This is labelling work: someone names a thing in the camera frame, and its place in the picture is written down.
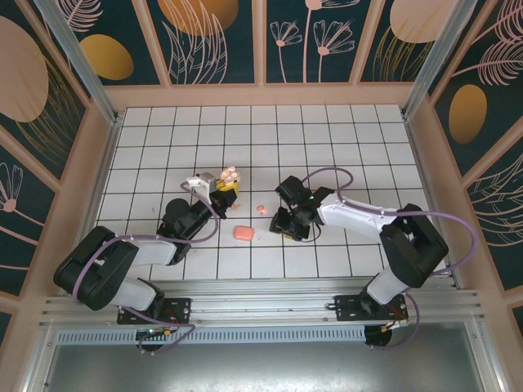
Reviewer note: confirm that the pale peach earbud case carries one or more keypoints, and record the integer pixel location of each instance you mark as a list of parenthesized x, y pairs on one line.
[(229, 175)]

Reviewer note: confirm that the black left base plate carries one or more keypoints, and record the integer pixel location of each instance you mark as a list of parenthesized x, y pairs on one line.
[(180, 308)]

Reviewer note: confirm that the pink earbud charging case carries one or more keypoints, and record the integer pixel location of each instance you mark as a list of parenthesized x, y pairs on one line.
[(243, 233)]

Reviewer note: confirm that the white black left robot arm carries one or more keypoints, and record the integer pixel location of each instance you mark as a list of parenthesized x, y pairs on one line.
[(151, 249)]

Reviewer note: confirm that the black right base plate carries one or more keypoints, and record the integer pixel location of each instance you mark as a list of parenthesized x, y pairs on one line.
[(347, 308)]

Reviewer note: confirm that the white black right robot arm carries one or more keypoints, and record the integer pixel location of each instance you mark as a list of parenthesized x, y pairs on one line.
[(355, 212)]

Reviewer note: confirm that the grey metal shelf plate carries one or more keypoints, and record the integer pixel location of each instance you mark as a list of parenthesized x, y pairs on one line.
[(261, 367)]

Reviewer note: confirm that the aluminium mounting rail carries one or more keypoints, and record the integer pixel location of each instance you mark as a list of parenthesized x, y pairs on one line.
[(261, 302)]

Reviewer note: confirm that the aluminium corner post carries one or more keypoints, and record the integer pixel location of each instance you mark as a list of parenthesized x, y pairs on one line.
[(435, 61), (81, 61)]

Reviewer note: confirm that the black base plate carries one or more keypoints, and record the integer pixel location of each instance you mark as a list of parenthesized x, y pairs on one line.
[(180, 308), (347, 308)]

